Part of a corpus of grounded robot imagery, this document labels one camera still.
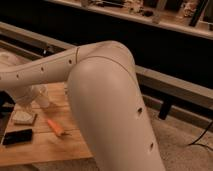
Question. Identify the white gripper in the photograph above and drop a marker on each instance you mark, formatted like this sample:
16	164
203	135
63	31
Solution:
24	96

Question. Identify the white plastic cup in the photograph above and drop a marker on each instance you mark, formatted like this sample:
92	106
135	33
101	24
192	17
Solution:
40	96

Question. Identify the black phone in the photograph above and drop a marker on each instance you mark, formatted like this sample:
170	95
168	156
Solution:
17	136

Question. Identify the wooden table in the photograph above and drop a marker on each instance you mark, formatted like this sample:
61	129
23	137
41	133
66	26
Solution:
45	146

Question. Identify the white sponge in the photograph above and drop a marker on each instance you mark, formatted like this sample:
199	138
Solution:
24	118

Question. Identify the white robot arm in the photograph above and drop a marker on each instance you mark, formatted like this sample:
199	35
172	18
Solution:
105	101

